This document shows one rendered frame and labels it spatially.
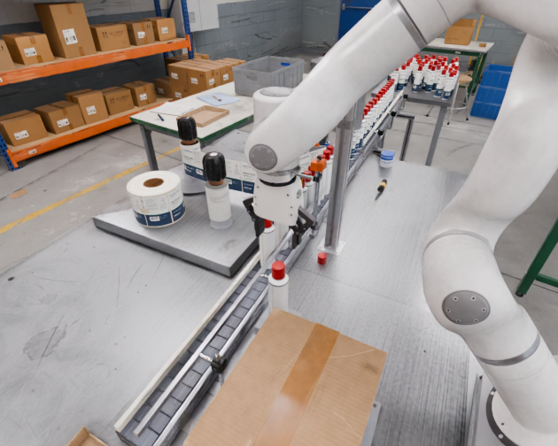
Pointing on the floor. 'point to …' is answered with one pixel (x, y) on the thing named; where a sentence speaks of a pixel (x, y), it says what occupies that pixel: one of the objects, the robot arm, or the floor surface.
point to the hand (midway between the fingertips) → (277, 236)
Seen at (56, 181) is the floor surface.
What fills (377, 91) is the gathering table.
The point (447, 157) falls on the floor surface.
